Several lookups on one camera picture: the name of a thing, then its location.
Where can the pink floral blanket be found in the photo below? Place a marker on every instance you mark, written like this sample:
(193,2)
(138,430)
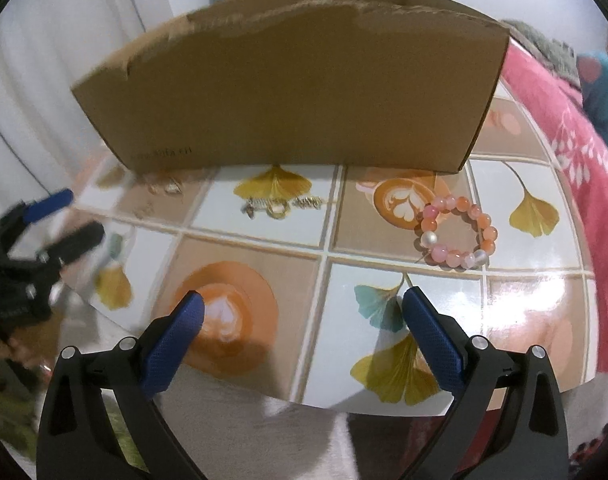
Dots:
(584,160)

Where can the grey green cushion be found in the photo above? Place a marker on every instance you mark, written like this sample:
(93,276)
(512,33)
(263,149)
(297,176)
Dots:
(549,45)

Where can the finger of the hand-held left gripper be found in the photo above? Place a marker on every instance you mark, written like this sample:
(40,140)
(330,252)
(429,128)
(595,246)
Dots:
(79,242)
(49,204)

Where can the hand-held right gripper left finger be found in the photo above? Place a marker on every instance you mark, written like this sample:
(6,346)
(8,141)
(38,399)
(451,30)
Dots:
(174,345)

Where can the brown cardboard box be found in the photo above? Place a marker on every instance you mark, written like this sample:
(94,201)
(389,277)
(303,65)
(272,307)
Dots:
(284,100)

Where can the white green fluffy garment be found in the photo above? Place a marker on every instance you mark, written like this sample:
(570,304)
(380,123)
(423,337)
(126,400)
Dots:
(294,440)

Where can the small gold jewelry piece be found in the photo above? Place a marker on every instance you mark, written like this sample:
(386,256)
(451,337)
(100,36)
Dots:
(170,188)

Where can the dark teal cloth item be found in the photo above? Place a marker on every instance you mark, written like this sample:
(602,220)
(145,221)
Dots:
(606,105)

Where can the white curtain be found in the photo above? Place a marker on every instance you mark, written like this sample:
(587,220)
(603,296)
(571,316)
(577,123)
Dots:
(59,60)

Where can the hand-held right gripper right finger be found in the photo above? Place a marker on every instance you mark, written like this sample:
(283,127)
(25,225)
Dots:
(434,340)

